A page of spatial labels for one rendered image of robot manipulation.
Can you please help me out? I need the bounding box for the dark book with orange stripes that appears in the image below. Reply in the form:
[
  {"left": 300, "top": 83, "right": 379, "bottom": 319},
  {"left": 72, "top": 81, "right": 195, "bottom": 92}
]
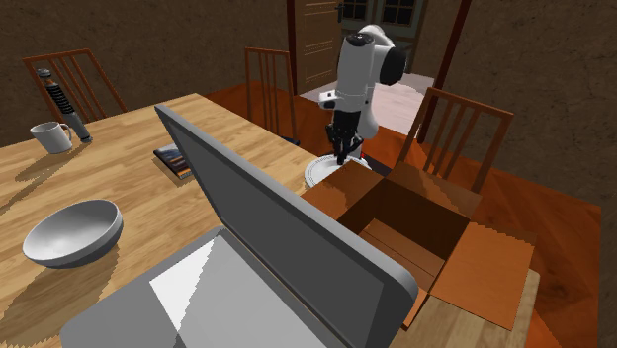
[{"left": 152, "top": 142, "right": 195, "bottom": 181}]

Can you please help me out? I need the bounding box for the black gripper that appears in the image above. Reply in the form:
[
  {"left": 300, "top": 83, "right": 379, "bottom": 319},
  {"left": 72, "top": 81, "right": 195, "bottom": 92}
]
[{"left": 324, "top": 109, "right": 366, "bottom": 167}]

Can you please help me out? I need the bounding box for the brown panelled door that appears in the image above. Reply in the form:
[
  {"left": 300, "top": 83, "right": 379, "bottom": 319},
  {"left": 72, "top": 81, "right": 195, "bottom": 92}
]
[{"left": 293, "top": 0, "right": 345, "bottom": 96}]

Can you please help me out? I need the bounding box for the grey open laptop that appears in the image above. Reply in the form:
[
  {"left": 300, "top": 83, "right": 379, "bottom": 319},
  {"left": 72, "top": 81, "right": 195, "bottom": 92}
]
[{"left": 58, "top": 103, "right": 420, "bottom": 348}]

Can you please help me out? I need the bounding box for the open brown cardboard box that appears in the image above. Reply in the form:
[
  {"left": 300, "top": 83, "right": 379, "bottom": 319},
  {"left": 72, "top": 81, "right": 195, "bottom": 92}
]
[{"left": 300, "top": 158, "right": 539, "bottom": 332}]

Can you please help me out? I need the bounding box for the grey paned window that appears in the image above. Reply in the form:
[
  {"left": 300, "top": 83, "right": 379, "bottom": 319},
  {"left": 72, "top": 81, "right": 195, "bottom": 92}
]
[{"left": 342, "top": 0, "right": 427, "bottom": 48}]

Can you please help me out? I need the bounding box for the wooden table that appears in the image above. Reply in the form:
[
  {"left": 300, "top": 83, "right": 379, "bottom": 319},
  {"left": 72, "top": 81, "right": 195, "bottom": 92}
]
[{"left": 0, "top": 92, "right": 542, "bottom": 348}]

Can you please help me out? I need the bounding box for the white plate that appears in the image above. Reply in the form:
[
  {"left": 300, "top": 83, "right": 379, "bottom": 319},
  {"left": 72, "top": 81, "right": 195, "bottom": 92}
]
[{"left": 304, "top": 153, "right": 374, "bottom": 189}]

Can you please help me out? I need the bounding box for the white mug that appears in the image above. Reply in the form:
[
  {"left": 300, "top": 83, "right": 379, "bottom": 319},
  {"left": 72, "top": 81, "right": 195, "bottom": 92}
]
[{"left": 30, "top": 121, "right": 74, "bottom": 155}]

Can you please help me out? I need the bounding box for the wooden slat-back chair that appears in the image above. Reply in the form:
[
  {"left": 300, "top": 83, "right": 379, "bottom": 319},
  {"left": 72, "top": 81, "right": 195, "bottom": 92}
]
[
  {"left": 397, "top": 86, "right": 516, "bottom": 195},
  {"left": 21, "top": 47, "right": 130, "bottom": 128},
  {"left": 243, "top": 45, "right": 301, "bottom": 146}
]

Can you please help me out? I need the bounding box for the black and grey ribbed cylinder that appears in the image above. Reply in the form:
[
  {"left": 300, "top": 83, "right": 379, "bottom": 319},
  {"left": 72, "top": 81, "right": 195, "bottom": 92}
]
[{"left": 36, "top": 68, "right": 94, "bottom": 144}]

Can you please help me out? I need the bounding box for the grey bowl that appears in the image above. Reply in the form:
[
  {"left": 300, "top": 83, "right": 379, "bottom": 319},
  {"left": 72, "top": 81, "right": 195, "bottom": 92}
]
[{"left": 22, "top": 199, "right": 125, "bottom": 270}]

